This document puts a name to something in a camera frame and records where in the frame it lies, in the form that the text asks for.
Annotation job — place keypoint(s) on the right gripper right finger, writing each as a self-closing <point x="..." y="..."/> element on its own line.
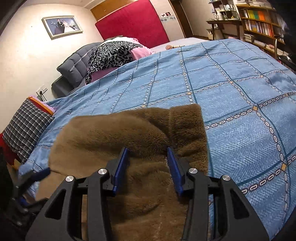
<point x="234" y="218"/>

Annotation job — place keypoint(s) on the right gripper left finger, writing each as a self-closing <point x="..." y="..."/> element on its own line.
<point x="61" y="216"/>

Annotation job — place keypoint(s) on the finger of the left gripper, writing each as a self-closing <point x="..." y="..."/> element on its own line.
<point x="29" y="178"/>

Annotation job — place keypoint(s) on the brown fleece pants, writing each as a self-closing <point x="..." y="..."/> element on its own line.
<point x="146" y="206"/>

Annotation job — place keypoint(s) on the dark plaid pillow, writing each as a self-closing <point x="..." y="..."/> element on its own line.
<point x="26" y="127"/>

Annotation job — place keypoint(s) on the grey padded headboard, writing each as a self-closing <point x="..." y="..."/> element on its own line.
<point x="73" y="71"/>

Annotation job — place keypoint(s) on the blue patterned bedspread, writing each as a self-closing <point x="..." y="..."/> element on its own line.
<point x="248" y="107"/>

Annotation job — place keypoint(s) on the leopard print blanket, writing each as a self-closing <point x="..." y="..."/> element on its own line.
<point x="110" y="55"/>

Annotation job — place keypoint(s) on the framed wedding photo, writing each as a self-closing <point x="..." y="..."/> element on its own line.
<point x="61" y="26"/>

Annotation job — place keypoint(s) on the pink blanket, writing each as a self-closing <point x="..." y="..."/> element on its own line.
<point x="136" y="54"/>

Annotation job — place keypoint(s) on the wooden bookshelf with books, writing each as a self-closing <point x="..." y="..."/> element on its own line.
<point x="263" y="26"/>

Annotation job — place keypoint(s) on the wall power socket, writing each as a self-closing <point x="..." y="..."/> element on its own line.
<point x="41" y="91"/>

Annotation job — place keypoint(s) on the red wall panel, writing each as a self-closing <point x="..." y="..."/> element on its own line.
<point x="136" y="20"/>

